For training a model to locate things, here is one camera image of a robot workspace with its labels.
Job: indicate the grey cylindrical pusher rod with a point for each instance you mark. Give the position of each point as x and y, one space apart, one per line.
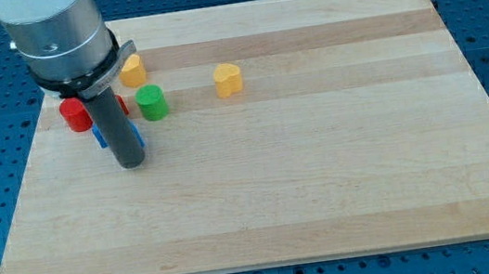
107 113

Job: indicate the yellow heart block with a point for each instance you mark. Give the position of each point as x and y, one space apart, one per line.
228 80

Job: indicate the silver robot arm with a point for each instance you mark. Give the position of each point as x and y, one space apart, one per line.
70 50

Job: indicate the yellow block behind arm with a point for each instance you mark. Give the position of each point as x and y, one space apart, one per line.
133 73

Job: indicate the red block behind rod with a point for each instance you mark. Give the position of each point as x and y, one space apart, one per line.
122 104

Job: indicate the blue block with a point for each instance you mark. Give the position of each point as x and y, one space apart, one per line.
102 142

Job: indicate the red cylinder block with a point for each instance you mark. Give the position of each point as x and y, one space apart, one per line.
75 115

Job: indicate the green cylinder block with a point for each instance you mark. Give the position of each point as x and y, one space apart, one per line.
151 102

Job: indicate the wooden board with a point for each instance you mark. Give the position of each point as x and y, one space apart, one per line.
361 129

